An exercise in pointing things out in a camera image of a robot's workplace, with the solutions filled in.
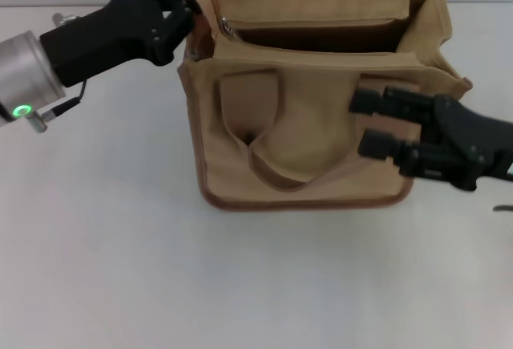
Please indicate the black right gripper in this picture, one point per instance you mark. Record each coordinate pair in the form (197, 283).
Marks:
(481, 144)

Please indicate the white and silver left robot arm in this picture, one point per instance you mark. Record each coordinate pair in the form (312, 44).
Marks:
(24, 68)

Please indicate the khaki canvas food bag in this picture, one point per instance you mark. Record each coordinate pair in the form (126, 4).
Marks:
(312, 132)

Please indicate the silver metal zipper pull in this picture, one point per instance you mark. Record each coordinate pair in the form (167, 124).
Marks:
(227, 28)

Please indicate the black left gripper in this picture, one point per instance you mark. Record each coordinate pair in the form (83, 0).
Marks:
(104, 40)

